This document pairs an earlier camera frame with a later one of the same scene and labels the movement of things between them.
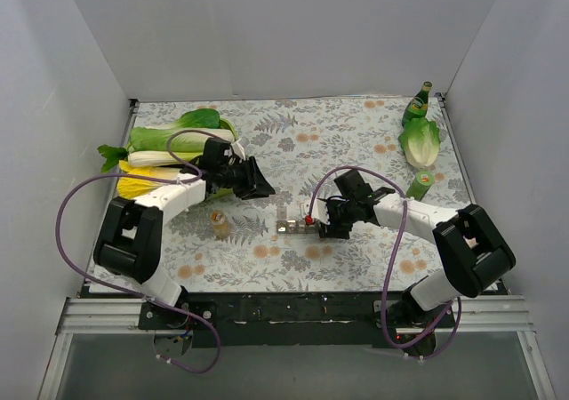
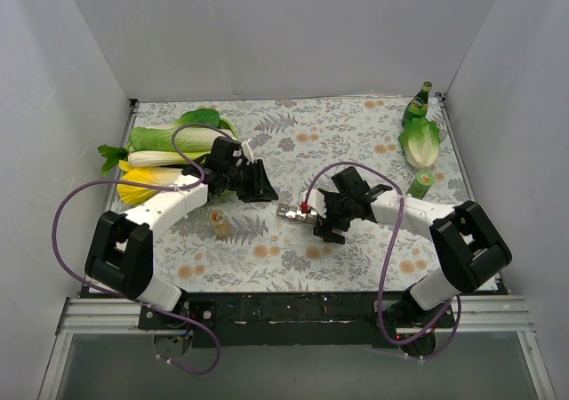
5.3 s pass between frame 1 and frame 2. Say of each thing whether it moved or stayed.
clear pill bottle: stayed
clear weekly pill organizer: moved
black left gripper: stayed
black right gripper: stayed
